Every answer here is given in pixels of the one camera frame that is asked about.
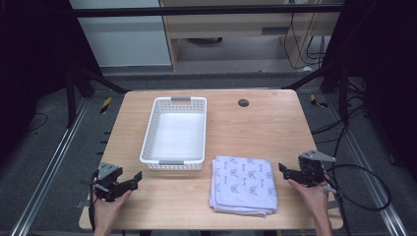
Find aluminium floor rail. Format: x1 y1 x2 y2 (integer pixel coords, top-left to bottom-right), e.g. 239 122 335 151
10 97 90 236
326 92 410 236

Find yellow black striped tape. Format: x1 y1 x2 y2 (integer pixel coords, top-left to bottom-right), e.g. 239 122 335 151
99 96 113 115
309 93 329 109

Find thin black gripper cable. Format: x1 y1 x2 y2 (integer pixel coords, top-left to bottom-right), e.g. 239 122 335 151
87 169 100 232

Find hanging black cables bundle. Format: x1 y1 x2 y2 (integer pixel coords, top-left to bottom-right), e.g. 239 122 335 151
282 0 328 71

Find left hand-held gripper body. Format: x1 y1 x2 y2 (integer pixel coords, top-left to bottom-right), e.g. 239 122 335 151
92 161 128 203

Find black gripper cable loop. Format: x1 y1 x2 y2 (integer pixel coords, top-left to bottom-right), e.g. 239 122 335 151
323 162 392 212

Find white cabinet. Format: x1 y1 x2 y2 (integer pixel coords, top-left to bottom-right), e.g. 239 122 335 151
68 0 173 69

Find black floor cables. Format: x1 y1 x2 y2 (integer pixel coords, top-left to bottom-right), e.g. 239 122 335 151
310 78 375 158

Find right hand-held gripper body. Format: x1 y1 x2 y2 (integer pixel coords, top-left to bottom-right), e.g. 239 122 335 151
296 149 337 188

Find light wooden desk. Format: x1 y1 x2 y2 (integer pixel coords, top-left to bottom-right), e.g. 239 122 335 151
158 0 346 71

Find thin black floor cable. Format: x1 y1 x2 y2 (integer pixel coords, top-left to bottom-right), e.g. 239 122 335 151
26 111 49 134

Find black metal stand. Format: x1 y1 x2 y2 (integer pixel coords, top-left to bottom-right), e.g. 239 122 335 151
64 64 131 130
282 58 351 126

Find person's left hand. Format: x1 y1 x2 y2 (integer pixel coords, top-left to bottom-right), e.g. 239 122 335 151
91 188 133 230

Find white perforated plastic basket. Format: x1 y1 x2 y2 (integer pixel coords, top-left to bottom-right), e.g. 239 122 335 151
139 95 209 172

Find person's right hand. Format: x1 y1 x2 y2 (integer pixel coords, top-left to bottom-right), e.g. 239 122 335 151
287 176 331 221

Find black horizontal frame bar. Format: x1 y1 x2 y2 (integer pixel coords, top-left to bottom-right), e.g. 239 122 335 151
71 3 346 19

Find lilac patterned cloth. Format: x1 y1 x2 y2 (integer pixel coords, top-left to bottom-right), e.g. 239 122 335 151
208 154 279 218

